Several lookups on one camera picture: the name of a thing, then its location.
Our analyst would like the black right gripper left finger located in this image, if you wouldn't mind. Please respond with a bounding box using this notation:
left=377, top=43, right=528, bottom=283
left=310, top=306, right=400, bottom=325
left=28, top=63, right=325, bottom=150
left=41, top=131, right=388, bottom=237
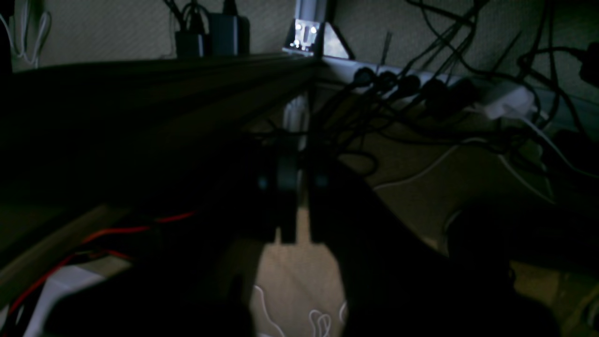
left=47, top=137, right=298, bottom=337

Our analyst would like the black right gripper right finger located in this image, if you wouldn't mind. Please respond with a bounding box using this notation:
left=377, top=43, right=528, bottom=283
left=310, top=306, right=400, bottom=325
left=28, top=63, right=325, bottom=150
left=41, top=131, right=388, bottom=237
left=305, top=143, right=561, bottom=337

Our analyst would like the white power strip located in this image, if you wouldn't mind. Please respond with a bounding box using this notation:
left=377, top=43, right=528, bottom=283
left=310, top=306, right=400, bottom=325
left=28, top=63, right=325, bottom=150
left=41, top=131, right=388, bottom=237
left=321, top=57, right=538, bottom=121

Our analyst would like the black power adapter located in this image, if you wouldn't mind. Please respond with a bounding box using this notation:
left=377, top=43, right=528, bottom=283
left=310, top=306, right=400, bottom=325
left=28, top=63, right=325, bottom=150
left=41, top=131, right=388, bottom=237
left=174, top=13, right=250, bottom=59

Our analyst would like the red wire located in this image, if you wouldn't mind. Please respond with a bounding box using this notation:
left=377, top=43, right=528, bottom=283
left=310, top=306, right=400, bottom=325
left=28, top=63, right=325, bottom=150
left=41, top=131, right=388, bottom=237
left=7, top=212, right=197, bottom=314

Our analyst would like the white cable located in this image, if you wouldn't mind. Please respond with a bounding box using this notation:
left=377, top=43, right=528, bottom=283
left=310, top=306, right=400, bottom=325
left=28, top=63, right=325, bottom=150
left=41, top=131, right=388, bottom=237
left=374, top=117, right=599, bottom=206

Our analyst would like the aluminium frame post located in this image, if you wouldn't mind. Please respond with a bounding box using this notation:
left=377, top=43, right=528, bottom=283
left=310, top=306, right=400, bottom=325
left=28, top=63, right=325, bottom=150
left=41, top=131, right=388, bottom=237
left=282, top=0, right=355, bottom=60

